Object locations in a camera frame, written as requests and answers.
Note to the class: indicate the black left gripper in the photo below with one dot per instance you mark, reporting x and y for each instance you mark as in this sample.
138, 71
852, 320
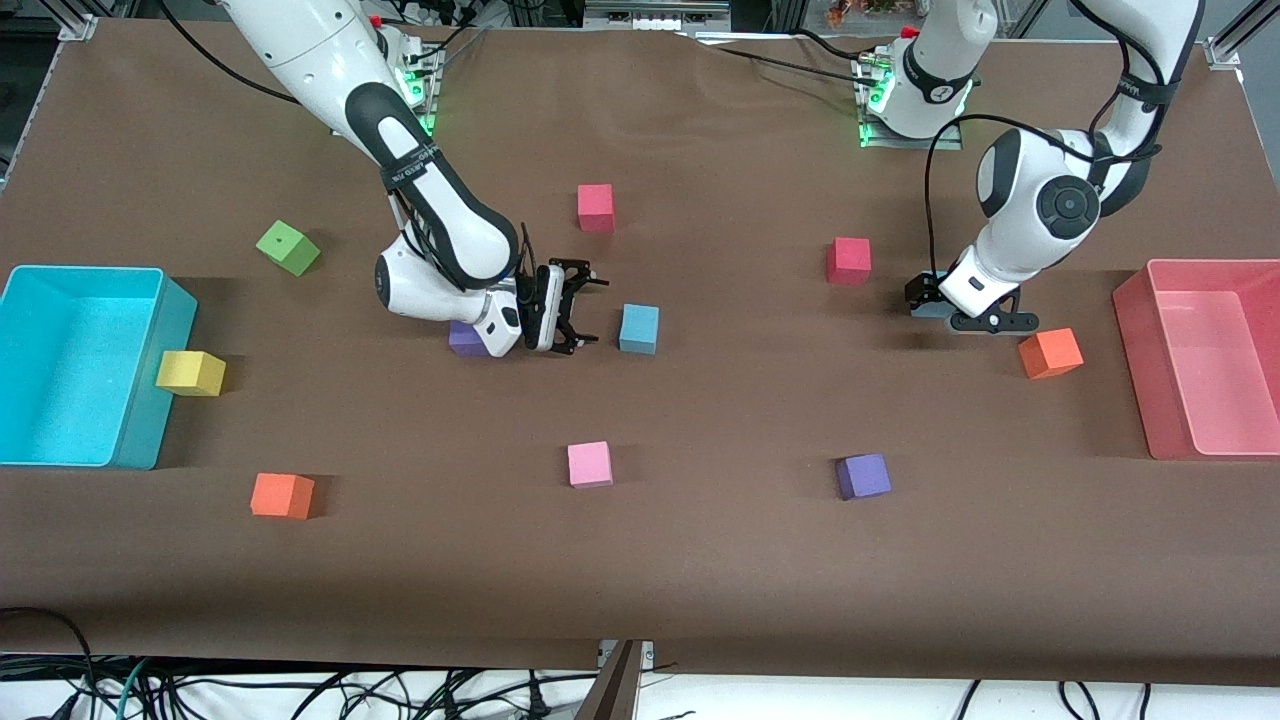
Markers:
921, 290

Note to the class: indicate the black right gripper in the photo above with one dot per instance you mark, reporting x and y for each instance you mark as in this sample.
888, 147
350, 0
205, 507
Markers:
553, 303

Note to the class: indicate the light blue foam block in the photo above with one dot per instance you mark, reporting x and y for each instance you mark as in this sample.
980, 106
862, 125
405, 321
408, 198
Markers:
638, 330
925, 311

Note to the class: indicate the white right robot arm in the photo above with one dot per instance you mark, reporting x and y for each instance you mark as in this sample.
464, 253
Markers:
320, 60

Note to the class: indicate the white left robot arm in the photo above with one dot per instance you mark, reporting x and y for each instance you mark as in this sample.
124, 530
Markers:
995, 265

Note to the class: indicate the red foam block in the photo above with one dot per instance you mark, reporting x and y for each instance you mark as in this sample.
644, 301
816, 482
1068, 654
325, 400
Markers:
848, 258
595, 205

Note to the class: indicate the purple foam block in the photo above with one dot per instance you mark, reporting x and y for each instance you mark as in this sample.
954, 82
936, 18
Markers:
465, 342
863, 476

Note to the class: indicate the orange foam block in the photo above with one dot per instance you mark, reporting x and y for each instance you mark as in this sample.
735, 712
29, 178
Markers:
1050, 352
280, 495

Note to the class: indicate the pink foam block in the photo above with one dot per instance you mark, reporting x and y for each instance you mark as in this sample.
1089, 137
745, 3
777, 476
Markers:
589, 464

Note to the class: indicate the brown table mat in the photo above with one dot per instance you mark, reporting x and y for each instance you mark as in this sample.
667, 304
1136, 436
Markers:
640, 570

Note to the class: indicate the green foam block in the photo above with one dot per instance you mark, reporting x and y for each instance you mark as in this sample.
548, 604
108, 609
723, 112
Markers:
288, 248

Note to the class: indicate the pink plastic bin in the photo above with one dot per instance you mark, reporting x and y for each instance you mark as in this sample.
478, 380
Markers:
1215, 400

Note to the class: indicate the brown wooden bar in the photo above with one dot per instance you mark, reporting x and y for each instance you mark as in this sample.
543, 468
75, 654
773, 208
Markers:
612, 695

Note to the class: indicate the aluminium corner profile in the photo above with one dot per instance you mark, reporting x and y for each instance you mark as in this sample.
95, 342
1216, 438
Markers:
1225, 50
78, 28

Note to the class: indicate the yellow foam block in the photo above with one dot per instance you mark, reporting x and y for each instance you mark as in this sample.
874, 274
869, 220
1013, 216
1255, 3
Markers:
190, 372

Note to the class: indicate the cyan plastic bin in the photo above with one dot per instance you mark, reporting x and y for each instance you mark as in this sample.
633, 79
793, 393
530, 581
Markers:
60, 380

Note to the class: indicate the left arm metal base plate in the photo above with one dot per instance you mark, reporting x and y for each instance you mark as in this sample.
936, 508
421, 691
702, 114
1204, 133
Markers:
915, 143

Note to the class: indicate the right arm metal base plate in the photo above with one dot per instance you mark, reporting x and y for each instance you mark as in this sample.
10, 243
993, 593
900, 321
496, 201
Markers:
430, 100

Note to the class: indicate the small metal bracket plate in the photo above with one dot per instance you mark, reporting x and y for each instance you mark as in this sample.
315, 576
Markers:
648, 655

